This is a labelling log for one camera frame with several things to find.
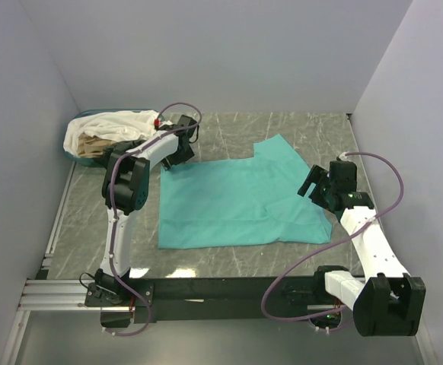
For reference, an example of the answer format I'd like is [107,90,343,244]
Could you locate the teal t shirt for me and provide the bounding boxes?
[158,135,332,249]

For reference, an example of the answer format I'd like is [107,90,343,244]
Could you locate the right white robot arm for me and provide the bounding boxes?
[298,160,426,336]

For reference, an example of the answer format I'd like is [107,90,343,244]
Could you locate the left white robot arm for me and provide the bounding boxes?
[94,115,199,306]

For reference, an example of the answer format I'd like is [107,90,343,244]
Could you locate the black t shirt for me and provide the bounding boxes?
[93,139,145,168]

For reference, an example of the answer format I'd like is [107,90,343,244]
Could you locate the white t shirt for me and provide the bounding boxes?
[63,110,158,157]

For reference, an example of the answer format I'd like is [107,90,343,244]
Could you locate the teal laundry basket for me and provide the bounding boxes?
[64,109,152,166]

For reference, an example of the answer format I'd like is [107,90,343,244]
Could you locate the tan t shirt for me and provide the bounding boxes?
[77,133,115,158]

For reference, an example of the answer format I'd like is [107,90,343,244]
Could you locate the black base beam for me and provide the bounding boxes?
[84,276,342,328]

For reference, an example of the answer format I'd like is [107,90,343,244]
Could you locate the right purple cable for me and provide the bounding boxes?
[261,151,404,332]

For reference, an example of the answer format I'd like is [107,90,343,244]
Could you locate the aluminium frame rail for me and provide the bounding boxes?
[0,163,85,364]

